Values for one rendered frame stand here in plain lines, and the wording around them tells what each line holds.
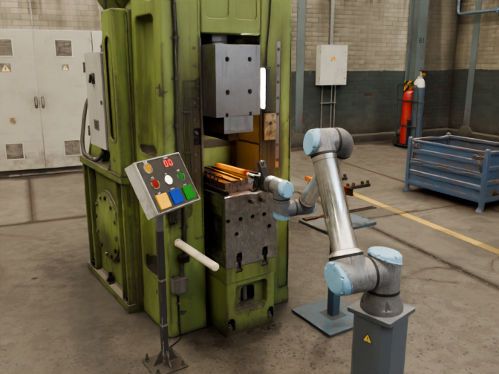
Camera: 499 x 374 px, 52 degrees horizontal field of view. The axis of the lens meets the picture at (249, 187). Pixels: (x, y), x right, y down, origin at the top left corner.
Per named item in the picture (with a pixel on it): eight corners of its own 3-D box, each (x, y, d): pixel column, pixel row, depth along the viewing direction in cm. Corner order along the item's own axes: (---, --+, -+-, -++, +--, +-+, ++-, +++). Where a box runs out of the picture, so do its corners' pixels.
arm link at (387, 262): (408, 291, 223) (411, 253, 218) (376, 297, 216) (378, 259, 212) (385, 277, 236) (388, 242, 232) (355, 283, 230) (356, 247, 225)
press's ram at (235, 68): (272, 113, 305) (272, 44, 295) (216, 118, 284) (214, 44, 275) (235, 108, 339) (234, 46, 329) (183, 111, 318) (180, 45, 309)
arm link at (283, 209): (296, 220, 274) (297, 198, 271) (277, 222, 270) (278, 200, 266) (288, 215, 282) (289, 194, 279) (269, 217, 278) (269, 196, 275)
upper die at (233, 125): (253, 131, 300) (253, 115, 298) (223, 133, 289) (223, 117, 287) (217, 124, 334) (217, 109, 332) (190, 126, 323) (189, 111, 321)
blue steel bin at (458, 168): (524, 203, 610) (532, 144, 592) (480, 213, 572) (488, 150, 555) (443, 183, 711) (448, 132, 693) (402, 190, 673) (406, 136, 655)
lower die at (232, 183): (252, 189, 309) (252, 176, 307) (224, 194, 298) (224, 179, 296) (217, 176, 343) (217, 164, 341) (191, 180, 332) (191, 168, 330)
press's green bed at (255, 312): (275, 323, 334) (276, 256, 323) (226, 339, 314) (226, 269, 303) (231, 292, 379) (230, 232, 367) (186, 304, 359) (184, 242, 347)
